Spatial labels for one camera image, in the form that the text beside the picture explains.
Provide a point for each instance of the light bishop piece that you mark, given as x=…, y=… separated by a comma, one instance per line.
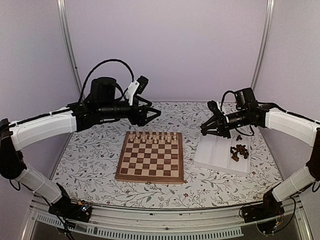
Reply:
x=144, y=136
x=163, y=134

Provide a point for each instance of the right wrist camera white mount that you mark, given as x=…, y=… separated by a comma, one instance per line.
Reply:
x=215, y=108

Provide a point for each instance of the light queen piece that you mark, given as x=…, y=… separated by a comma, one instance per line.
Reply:
x=150, y=136

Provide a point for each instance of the pile of dark chess pieces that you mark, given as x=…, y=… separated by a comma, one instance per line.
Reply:
x=237, y=150

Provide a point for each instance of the light rook far left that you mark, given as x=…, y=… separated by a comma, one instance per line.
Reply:
x=131, y=137

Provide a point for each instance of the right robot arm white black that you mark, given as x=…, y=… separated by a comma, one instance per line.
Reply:
x=269, y=115

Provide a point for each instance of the white plastic compartment tray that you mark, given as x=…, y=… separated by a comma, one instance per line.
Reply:
x=213, y=152

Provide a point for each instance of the wooden chess board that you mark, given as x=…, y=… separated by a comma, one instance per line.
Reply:
x=161, y=163

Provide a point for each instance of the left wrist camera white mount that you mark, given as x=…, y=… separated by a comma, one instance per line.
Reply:
x=135, y=87

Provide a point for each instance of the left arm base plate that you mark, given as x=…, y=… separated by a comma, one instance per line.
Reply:
x=78, y=211

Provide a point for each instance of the front aluminium rail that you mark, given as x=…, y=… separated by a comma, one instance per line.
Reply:
x=184, y=222

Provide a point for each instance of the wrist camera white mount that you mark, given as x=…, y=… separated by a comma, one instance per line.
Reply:
x=215, y=108
x=135, y=87

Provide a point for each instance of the light king piece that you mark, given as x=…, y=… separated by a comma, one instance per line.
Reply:
x=157, y=134

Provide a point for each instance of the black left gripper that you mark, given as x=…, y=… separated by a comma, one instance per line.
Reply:
x=140, y=120

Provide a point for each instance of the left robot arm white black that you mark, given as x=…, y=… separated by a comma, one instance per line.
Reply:
x=14, y=136

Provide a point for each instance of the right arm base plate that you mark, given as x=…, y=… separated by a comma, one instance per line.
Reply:
x=267, y=219

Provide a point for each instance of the right aluminium frame post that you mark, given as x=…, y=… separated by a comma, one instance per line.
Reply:
x=267, y=25

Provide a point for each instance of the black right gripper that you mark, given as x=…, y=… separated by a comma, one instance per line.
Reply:
x=221, y=129

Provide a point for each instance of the light bishop piece left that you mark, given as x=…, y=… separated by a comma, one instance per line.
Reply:
x=144, y=136

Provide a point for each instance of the left aluminium frame post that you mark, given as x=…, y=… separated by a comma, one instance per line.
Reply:
x=69, y=47

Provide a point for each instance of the light bishop piece right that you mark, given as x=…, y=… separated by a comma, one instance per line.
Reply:
x=163, y=134

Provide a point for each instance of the light knight piece left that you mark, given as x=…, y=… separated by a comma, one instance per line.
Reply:
x=137, y=136

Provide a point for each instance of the aluminium frame post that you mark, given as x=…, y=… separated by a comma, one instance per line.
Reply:
x=69, y=47
x=267, y=25

